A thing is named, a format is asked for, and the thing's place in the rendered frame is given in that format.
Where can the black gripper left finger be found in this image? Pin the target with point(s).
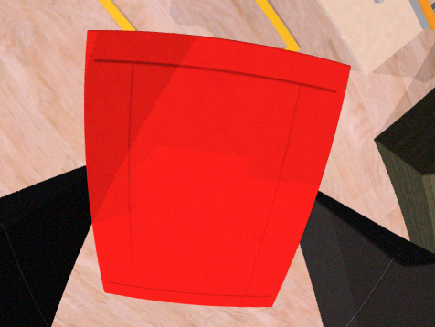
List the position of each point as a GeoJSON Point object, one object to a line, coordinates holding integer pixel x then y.
{"type": "Point", "coordinates": [42, 229]}

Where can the yellow flat bar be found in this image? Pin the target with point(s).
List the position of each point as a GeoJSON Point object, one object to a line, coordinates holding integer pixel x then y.
{"type": "Point", "coordinates": [264, 5]}

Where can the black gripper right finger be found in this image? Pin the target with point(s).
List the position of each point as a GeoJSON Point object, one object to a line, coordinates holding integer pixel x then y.
{"type": "Point", "coordinates": [364, 275]}

